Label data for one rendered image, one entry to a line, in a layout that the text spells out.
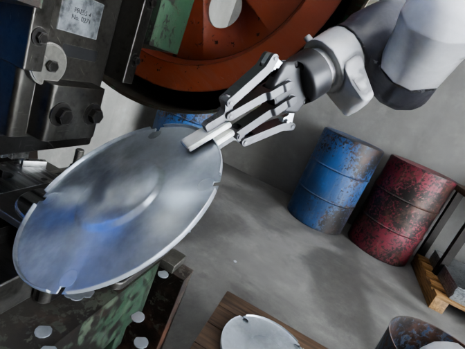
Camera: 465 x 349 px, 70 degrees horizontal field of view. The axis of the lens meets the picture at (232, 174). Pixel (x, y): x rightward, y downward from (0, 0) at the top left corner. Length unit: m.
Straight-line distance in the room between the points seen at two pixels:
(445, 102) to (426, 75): 3.26
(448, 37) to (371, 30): 0.13
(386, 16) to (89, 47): 0.44
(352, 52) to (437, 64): 0.11
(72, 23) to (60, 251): 0.30
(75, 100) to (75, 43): 0.08
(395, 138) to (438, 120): 0.40
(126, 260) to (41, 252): 0.13
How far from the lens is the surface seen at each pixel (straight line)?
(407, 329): 1.55
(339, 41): 0.53
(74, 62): 0.55
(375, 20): 0.58
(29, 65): 0.46
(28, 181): 0.66
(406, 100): 0.56
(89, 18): 0.55
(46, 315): 0.61
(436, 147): 3.79
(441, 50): 0.49
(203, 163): 0.43
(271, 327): 1.20
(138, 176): 0.46
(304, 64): 0.50
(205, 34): 0.84
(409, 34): 0.49
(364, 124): 3.69
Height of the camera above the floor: 1.08
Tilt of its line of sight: 17 degrees down
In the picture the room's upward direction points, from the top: 22 degrees clockwise
